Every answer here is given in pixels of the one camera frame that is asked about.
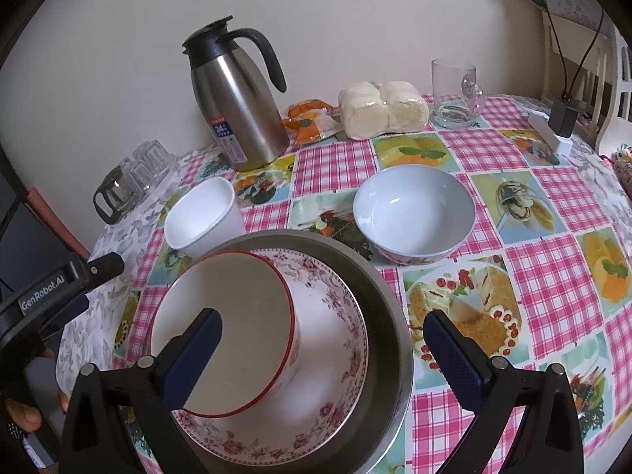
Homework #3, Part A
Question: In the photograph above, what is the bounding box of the strawberry pattern bowl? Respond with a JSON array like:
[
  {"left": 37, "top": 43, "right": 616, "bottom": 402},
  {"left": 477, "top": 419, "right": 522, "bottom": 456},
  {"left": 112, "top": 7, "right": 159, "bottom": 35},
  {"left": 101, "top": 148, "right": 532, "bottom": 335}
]
[{"left": 150, "top": 252, "right": 300, "bottom": 418}]

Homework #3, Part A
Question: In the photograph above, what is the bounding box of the stainless steel round plate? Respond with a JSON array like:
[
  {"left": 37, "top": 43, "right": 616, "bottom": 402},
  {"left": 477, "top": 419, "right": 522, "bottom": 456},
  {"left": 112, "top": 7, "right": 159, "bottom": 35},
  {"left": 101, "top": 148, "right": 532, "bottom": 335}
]
[{"left": 162, "top": 228, "right": 415, "bottom": 474}]

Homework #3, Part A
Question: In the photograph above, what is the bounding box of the white square bowl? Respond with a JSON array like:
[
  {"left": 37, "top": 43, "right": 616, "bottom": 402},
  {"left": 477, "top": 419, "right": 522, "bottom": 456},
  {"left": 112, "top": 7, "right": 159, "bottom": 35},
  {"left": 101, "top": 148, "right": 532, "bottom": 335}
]
[{"left": 164, "top": 177, "right": 245, "bottom": 259}]

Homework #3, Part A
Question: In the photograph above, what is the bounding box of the floral rim round plate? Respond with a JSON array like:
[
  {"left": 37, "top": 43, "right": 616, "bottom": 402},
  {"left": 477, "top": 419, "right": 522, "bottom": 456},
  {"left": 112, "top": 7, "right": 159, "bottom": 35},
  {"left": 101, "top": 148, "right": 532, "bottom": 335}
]
[{"left": 173, "top": 248, "right": 369, "bottom": 468}]

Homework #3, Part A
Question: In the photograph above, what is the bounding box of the light blue bowl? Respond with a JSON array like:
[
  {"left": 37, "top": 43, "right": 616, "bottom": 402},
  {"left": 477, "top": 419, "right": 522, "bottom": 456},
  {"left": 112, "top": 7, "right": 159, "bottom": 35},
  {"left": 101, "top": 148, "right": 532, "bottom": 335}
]
[{"left": 352, "top": 165, "right": 477, "bottom": 265}]

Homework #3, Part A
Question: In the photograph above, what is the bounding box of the person's left hand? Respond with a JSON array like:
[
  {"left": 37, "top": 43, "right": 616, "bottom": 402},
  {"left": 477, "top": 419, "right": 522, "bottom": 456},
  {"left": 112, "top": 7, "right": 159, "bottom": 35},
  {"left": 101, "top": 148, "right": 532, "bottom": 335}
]
[{"left": 4, "top": 349, "right": 70, "bottom": 433}]

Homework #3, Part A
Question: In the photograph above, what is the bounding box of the grey floral table cover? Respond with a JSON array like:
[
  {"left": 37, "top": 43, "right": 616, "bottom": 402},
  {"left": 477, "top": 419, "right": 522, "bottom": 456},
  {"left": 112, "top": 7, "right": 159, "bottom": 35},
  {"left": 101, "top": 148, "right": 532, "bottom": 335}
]
[{"left": 53, "top": 144, "right": 219, "bottom": 396}]

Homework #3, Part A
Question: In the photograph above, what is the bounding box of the small glass cup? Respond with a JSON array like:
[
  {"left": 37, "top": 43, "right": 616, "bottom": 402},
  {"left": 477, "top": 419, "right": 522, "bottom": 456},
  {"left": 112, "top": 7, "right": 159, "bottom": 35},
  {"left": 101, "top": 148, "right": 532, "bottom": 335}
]
[
  {"left": 119, "top": 157, "right": 156, "bottom": 193},
  {"left": 133, "top": 140, "right": 176, "bottom": 185}
]

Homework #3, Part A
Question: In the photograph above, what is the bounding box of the checkered picture tablecloth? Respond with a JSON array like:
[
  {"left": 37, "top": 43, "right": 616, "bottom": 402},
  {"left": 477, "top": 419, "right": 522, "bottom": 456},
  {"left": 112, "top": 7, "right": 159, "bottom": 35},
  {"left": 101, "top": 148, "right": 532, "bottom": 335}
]
[{"left": 110, "top": 93, "right": 632, "bottom": 474}]

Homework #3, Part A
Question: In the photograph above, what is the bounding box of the colourful snack packet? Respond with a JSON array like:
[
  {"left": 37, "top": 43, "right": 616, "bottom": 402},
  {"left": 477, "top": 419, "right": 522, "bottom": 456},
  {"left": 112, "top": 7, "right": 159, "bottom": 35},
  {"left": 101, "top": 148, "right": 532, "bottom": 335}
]
[{"left": 611, "top": 145, "right": 632, "bottom": 192}]

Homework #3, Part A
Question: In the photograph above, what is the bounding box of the stainless steel thermos jug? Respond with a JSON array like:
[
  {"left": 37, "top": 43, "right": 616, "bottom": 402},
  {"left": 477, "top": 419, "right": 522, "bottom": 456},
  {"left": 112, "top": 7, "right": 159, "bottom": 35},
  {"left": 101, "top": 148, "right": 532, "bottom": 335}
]
[{"left": 183, "top": 16, "right": 289, "bottom": 172}]

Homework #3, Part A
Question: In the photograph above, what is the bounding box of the black power adapter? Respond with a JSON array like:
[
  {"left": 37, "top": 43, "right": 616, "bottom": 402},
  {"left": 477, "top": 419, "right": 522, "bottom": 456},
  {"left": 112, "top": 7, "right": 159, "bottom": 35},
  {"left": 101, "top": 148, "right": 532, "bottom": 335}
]
[{"left": 548, "top": 98, "right": 578, "bottom": 138}]

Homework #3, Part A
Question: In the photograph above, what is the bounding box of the orange snack packet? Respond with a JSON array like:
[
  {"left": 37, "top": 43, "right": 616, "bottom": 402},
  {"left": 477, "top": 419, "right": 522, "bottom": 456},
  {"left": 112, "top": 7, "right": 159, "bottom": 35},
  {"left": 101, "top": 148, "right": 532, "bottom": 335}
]
[{"left": 283, "top": 100, "right": 343, "bottom": 147}]

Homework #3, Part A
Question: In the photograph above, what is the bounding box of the glass mug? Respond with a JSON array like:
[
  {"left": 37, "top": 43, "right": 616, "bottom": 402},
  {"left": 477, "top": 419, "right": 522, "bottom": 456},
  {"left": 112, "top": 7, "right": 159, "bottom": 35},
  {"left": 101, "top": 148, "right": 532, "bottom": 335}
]
[{"left": 431, "top": 58, "right": 485, "bottom": 130}]

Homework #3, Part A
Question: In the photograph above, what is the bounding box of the bag of steamed buns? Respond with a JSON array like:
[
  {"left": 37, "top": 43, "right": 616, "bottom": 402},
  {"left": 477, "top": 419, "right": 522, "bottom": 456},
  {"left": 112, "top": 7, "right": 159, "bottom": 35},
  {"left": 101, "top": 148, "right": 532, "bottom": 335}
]
[{"left": 339, "top": 80, "right": 429, "bottom": 140}]

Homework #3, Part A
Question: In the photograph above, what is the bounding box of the glass teapot black handle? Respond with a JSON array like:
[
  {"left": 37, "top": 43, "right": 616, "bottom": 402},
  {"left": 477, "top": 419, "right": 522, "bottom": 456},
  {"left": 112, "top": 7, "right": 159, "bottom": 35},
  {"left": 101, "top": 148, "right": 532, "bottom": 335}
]
[{"left": 92, "top": 166, "right": 143, "bottom": 225}]

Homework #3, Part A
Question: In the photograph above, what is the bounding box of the black charger cable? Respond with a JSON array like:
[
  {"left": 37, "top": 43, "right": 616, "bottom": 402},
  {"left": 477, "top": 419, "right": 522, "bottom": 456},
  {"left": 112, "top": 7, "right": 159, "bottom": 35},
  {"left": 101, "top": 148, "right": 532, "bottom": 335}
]
[{"left": 534, "top": 0, "right": 608, "bottom": 103}]

